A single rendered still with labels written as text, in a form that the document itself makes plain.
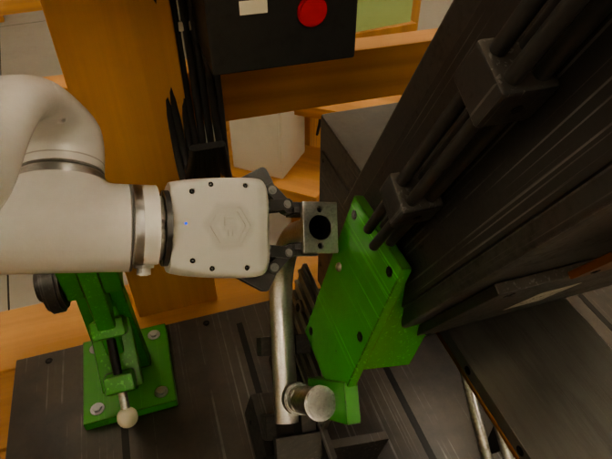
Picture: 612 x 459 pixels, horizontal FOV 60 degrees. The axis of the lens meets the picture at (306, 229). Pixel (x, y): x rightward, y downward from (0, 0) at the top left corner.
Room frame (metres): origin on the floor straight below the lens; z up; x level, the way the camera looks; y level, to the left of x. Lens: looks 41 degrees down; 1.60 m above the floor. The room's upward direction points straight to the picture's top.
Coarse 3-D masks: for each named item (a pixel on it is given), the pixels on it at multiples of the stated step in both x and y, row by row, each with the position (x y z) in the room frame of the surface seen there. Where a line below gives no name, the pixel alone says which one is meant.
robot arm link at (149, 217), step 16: (144, 192) 0.39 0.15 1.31; (144, 208) 0.38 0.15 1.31; (160, 208) 0.38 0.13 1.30; (144, 224) 0.36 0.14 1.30; (160, 224) 0.37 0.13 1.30; (144, 240) 0.36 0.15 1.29; (160, 240) 0.36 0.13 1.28; (144, 256) 0.35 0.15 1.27; (160, 256) 0.37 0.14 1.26; (144, 272) 0.35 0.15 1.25
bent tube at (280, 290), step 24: (312, 216) 0.44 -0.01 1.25; (336, 216) 0.44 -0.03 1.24; (288, 240) 0.47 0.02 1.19; (312, 240) 0.42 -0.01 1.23; (336, 240) 0.42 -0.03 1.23; (288, 264) 0.48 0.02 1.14; (288, 288) 0.47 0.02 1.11; (288, 312) 0.44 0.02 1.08; (288, 336) 0.42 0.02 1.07; (288, 360) 0.40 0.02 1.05
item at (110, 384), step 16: (112, 304) 0.47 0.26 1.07; (128, 320) 0.48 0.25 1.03; (96, 336) 0.44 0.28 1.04; (112, 336) 0.44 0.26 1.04; (128, 336) 0.46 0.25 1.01; (96, 352) 0.44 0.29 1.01; (112, 352) 0.43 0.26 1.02; (128, 352) 0.45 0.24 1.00; (112, 368) 0.42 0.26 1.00; (128, 368) 0.43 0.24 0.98; (112, 384) 0.40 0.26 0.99; (128, 384) 0.40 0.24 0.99
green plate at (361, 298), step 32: (352, 224) 0.42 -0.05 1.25; (352, 256) 0.40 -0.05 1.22; (384, 256) 0.36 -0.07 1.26; (352, 288) 0.38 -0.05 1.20; (384, 288) 0.34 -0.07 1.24; (320, 320) 0.41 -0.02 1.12; (352, 320) 0.36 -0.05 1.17; (384, 320) 0.33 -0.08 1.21; (320, 352) 0.38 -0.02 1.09; (352, 352) 0.34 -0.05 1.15; (384, 352) 0.35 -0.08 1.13; (352, 384) 0.32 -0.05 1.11
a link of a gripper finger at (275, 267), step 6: (288, 246) 0.42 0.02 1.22; (294, 246) 0.41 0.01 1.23; (300, 246) 0.41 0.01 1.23; (318, 246) 0.42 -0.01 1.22; (300, 252) 0.42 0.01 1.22; (270, 258) 0.41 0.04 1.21; (276, 258) 0.40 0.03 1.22; (282, 258) 0.41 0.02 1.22; (270, 264) 0.40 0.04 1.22; (276, 264) 0.40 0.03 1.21; (282, 264) 0.40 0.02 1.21; (270, 270) 0.39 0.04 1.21; (276, 270) 0.39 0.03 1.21
